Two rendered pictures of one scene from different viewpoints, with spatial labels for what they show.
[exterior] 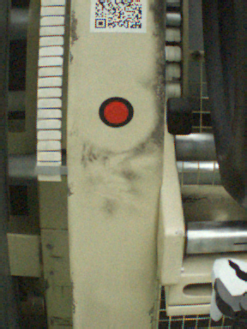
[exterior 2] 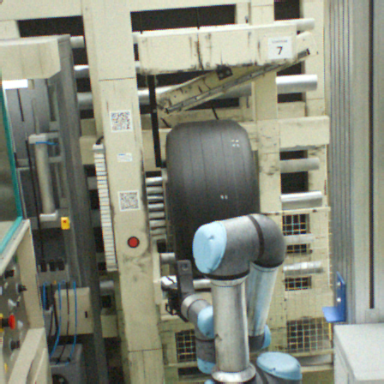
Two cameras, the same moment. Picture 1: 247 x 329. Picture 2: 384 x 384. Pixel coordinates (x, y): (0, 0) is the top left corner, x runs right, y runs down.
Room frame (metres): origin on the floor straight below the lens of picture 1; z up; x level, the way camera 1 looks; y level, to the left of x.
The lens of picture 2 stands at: (-1.13, -0.19, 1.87)
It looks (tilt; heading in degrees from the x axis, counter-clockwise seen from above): 15 degrees down; 359
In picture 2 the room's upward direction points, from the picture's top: 4 degrees counter-clockwise
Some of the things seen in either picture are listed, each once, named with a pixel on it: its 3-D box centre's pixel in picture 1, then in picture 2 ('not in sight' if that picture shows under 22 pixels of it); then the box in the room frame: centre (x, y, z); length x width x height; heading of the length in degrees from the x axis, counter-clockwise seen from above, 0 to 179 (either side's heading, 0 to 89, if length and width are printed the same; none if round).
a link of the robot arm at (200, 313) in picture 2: not in sight; (207, 319); (0.59, -0.23, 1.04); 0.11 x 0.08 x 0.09; 23
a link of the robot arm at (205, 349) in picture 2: not in sight; (214, 349); (0.60, -0.24, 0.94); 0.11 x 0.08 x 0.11; 113
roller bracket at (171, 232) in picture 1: (167, 189); (158, 272); (1.32, -0.07, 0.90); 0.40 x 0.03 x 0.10; 2
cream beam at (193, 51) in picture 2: not in sight; (215, 48); (1.63, -0.36, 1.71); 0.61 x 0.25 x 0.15; 92
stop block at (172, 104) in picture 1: (179, 116); (161, 245); (1.43, -0.09, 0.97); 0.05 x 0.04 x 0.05; 2
